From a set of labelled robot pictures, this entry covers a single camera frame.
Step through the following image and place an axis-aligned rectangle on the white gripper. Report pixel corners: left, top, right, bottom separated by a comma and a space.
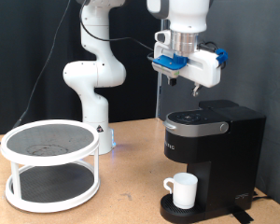
152, 30, 223, 98

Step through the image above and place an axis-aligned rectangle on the black Keurig coffee machine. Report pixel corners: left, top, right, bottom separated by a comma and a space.
160, 99, 267, 224

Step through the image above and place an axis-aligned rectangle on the white ceramic mug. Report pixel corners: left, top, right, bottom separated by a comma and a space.
163, 172, 199, 210

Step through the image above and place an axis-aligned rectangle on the black curtain backdrop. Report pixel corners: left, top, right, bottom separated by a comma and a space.
0, 0, 163, 135

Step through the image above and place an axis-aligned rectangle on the gray backdrop panel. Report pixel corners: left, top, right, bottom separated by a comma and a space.
160, 0, 280, 211

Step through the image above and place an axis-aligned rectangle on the black tape strip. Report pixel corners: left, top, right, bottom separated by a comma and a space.
231, 208, 255, 224

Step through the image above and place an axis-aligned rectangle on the white two-tier turntable shelf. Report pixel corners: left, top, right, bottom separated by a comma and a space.
0, 119, 101, 214

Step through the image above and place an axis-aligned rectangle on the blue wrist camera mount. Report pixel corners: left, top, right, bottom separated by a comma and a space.
151, 53, 189, 87

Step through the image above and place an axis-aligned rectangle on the vertical metal frame pole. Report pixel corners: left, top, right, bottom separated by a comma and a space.
155, 0, 169, 119

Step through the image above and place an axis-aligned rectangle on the blue cable clip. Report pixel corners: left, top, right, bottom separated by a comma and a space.
215, 48, 230, 67

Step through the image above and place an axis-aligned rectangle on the black power cord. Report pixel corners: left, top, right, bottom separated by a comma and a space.
251, 189, 273, 203

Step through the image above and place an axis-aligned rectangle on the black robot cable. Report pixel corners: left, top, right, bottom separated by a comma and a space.
0, 0, 155, 154

